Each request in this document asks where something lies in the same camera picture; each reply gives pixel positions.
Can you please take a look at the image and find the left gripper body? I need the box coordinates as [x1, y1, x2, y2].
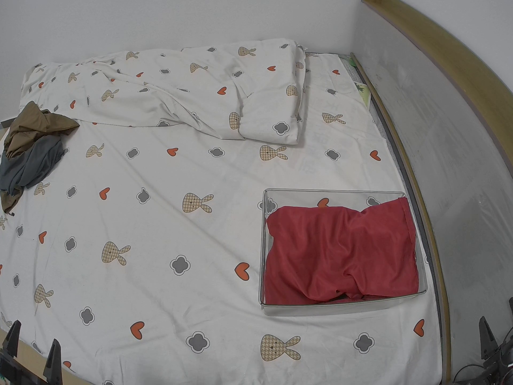
[0, 351, 46, 385]

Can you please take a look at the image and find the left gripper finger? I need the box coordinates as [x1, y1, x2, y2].
[2, 320, 22, 357]
[43, 338, 64, 385]

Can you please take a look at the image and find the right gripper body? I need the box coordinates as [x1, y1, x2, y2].
[484, 336, 513, 385]

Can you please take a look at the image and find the red shirt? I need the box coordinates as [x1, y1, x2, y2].
[265, 198, 420, 305]

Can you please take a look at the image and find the clear plastic box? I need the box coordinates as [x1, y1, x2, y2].
[258, 188, 429, 317]

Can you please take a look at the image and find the grey garment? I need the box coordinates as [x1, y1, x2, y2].
[0, 137, 65, 196]

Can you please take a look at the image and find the bed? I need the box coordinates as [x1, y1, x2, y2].
[0, 0, 513, 385]

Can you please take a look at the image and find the brown garment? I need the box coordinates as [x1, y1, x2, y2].
[2, 102, 80, 216]

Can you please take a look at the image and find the white green printed card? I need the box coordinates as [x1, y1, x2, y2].
[354, 81, 372, 108]

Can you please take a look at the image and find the white printed quilt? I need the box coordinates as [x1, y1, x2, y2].
[20, 38, 310, 146]

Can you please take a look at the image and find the black cable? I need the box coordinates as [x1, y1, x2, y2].
[453, 363, 487, 385]

